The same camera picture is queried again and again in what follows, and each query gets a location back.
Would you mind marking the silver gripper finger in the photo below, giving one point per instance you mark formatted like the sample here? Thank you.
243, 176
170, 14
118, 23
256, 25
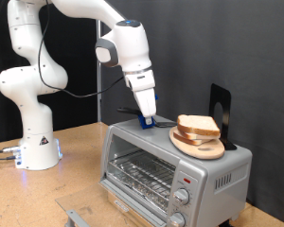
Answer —
148, 120

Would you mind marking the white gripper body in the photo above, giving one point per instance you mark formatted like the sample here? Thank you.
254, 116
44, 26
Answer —
145, 97

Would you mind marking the metal spatula with blue block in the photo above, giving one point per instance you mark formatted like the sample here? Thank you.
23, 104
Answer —
142, 123

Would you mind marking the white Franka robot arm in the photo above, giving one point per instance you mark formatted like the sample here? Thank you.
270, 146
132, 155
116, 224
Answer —
31, 82

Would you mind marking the silver oven knob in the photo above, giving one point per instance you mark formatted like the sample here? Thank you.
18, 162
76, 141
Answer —
177, 219
181, 196

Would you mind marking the wooden box under oven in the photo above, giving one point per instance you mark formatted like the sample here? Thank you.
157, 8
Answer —
134, 219

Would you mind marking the silver toaster oven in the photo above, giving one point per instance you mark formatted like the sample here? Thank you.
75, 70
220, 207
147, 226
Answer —
208, 201

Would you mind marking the grey metal pole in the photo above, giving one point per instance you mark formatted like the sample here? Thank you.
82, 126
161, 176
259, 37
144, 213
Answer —
99, 108

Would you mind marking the round wooden cutting board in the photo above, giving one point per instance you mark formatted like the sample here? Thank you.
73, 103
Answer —
205, 152

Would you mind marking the grey fabric backdrop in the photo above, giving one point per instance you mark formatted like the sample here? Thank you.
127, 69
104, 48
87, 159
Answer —
195, 47

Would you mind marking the black fabric backdrop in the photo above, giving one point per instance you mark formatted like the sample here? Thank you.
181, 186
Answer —
72, 116

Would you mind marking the black metal bookend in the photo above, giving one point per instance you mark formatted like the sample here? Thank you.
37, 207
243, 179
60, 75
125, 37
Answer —
225, 94

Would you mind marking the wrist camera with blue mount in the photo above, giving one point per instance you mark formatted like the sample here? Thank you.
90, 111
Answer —
156, 97

